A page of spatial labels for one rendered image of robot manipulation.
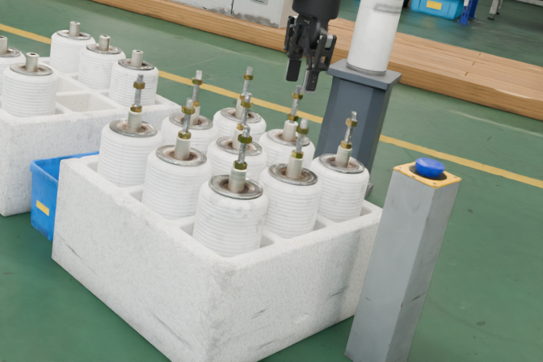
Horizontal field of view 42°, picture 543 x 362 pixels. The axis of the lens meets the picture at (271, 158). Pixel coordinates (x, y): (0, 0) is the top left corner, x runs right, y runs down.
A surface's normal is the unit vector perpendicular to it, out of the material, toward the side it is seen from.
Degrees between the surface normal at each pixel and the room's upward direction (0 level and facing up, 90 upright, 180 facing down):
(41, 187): 92
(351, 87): 90
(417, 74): 90
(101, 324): 0
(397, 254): 90
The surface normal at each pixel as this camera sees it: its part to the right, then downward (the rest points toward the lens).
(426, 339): 0.18, -0.92
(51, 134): 0.71, 0.37
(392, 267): -0.68, 0.13
